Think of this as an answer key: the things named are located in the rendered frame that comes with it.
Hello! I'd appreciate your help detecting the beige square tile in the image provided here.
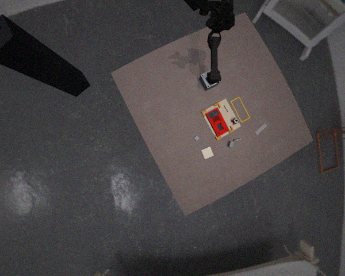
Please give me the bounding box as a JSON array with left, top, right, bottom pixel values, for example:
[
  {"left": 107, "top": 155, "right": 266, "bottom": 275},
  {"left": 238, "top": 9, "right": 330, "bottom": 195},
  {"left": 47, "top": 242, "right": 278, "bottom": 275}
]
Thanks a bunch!
[{"left": 201, "top": 147, "right": 214, "bottom": 159}]

